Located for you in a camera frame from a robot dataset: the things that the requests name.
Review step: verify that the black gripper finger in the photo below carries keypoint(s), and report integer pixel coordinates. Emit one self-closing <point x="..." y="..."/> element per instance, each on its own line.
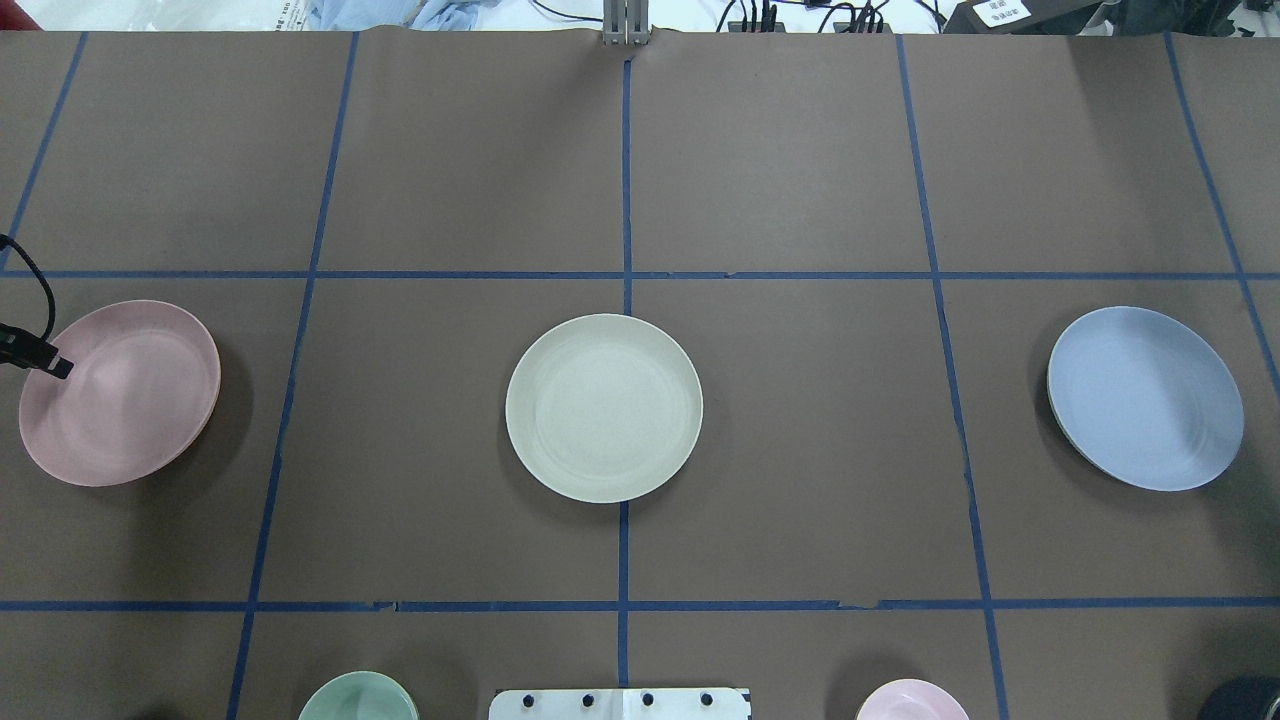
<point x="27" y="351"/>

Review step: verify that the pink plate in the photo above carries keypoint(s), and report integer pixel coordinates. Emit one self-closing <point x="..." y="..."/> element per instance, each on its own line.
<point x="145" y="378"/>

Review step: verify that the cream plate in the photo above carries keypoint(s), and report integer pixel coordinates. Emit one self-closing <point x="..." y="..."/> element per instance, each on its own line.
<point x="604" y="408"/>

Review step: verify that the light blue plate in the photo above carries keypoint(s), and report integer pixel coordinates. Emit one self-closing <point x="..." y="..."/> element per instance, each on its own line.
<point x="1144" y="399"/>

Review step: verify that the light blue cloth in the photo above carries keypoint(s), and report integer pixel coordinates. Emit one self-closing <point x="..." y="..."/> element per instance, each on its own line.
<point x="423" y="15"/>

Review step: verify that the green bowl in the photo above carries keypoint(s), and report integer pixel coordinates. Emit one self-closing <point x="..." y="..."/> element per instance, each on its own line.
<point x="360" y="695"/>

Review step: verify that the pink bowl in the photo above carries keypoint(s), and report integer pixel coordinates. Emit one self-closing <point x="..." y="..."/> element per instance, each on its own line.
<point x="910" y="699"/>

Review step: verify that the dark pot with glass lid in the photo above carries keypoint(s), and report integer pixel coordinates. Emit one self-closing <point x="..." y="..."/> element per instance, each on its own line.
<point x="1243" y="697"/>

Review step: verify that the aluminium frame post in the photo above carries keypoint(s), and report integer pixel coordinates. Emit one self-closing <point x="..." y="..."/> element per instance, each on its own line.
<point x="626" y="22"/>

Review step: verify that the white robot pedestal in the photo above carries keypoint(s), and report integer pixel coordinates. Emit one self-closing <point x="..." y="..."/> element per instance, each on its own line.
<point x="623" y="703"/>

